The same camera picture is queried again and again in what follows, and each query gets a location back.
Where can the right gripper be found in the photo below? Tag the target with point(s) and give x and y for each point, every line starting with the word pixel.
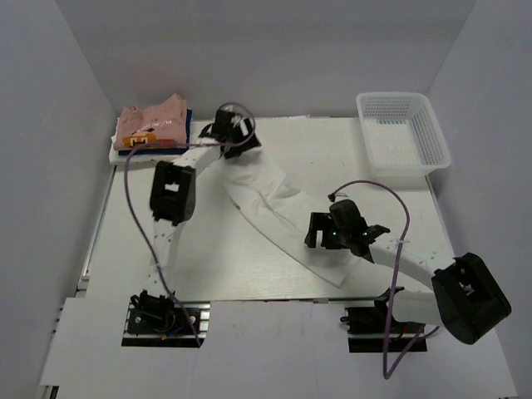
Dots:
pixel 322 222

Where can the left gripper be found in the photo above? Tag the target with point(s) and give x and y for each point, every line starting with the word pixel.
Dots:
pixel 246 146

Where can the white printed t shirt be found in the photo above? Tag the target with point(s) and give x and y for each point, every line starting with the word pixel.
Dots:
pixel 281 212

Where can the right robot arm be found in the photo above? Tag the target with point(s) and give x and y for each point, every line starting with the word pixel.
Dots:
pixel 462 295

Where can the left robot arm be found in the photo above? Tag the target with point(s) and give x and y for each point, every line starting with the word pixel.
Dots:
pixel 173 192

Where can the pink folded t shirt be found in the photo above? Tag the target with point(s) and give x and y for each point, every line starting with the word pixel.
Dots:
pixel 163 124

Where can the white plastic basket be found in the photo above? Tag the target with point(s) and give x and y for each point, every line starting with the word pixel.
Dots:
pixel 401 134

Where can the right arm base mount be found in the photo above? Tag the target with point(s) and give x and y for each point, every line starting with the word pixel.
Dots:
pixel 365 326

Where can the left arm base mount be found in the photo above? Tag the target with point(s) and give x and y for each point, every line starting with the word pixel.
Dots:
pixel 160 322

